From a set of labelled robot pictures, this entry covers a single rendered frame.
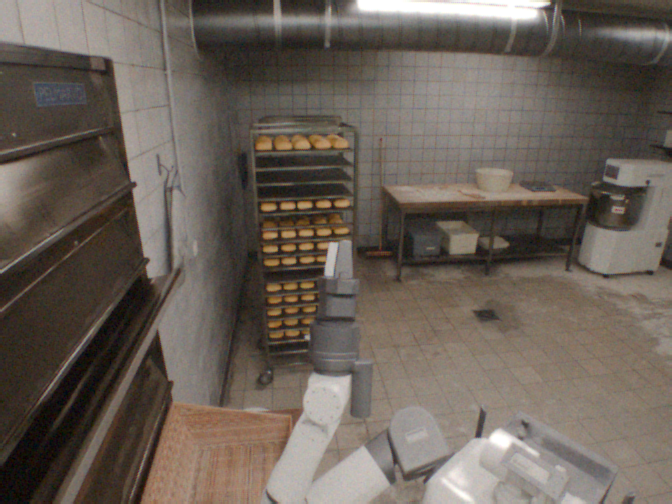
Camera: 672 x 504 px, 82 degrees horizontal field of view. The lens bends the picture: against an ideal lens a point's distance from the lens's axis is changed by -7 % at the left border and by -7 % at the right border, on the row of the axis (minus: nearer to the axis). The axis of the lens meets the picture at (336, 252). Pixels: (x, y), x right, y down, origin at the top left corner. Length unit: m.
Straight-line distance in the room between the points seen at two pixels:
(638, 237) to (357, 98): 3.55
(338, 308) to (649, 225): 5.19
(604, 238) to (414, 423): 4.73
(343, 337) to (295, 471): 0.25
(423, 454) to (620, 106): 5.92
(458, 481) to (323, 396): 0.27
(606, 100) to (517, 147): 1.31
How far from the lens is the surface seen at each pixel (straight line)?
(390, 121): 5.01
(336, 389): 0.68
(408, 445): 0.83
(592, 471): 0.89
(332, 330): 0.68
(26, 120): 1.07
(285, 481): 0.79
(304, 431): 0.76
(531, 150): 5.76
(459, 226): 5.33
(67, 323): 1.11
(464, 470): 0.81
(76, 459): 0.87
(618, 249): 5.49
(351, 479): 0.85
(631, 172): 5.32
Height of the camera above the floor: 2.00
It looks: 22 degrees down
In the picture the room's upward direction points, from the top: straight up
